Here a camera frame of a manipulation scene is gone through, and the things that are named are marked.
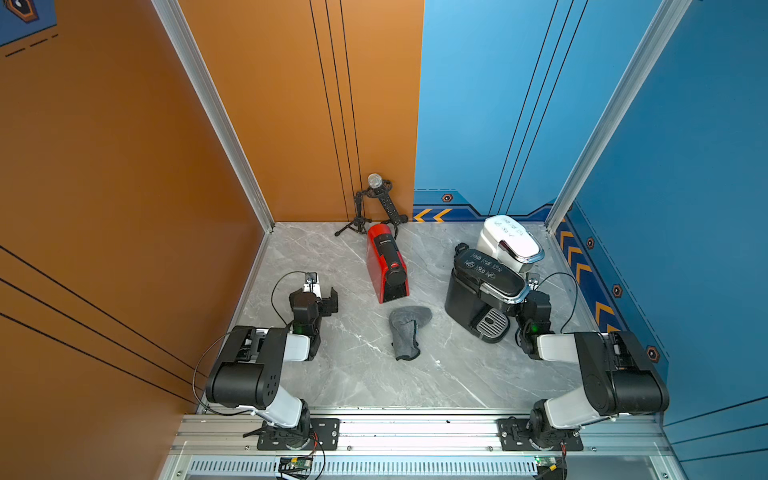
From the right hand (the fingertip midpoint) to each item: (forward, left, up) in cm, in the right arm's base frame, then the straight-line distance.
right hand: (517, 290), depth 94 cm
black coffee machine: (-10, +16, +14) cm, 24 cm away
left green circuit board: (-45, +63, -8) cm, 78 cm away
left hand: (+1, +64, +2) cm, 64 cm away
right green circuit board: (-44, +1, -8) cm, 45 cm away
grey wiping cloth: (-13, +36, +3) cm, 38 cm away
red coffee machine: (0, +41, +14) cm, 44 cm away
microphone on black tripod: (+30, +45, +18) cm, 57 cm away
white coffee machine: (+5, +7, +18) cm, 20 cm away
